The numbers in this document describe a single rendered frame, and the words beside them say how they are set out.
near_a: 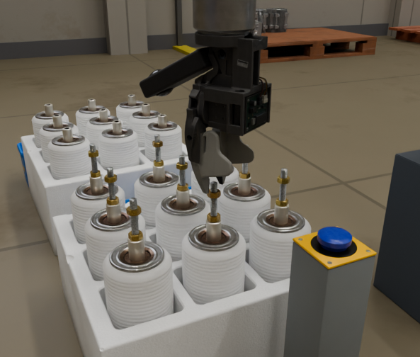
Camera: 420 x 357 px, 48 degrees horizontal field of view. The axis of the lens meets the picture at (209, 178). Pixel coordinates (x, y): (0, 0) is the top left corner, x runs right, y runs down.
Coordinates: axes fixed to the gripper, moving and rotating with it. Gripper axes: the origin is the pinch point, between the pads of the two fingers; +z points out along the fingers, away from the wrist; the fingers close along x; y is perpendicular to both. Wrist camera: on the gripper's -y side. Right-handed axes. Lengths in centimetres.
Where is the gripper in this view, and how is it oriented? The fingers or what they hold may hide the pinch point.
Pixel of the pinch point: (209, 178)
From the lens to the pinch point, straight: 66.8
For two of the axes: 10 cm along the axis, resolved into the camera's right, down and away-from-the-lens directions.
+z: 0.0, 9.1, 4.0
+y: 8.2, 2.3, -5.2
